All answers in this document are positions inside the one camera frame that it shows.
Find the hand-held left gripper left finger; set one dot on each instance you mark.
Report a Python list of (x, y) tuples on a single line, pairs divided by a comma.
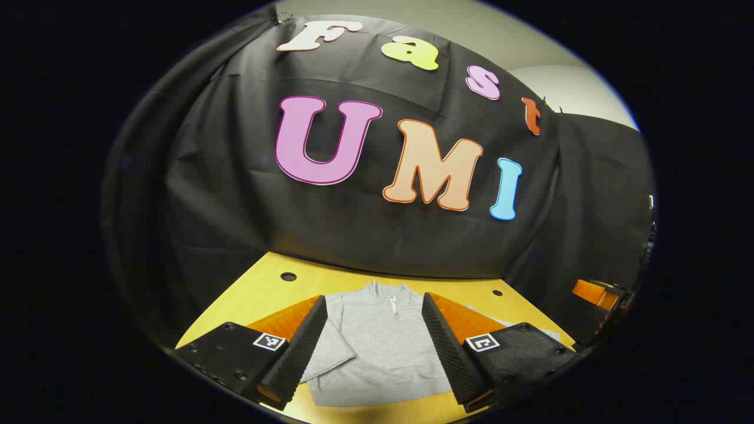
[(299, 353)]

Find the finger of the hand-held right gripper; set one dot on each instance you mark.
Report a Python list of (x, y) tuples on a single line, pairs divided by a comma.
[(592, 293)]

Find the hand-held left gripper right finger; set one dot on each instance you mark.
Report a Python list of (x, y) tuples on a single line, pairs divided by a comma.
[(450, 353)]

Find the grey zip-neck sweatshirt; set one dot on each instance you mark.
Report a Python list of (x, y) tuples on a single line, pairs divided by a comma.
[(377, 347)]

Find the black backdrop cloth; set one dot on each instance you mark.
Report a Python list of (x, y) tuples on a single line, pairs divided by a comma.
[(353, 235)]

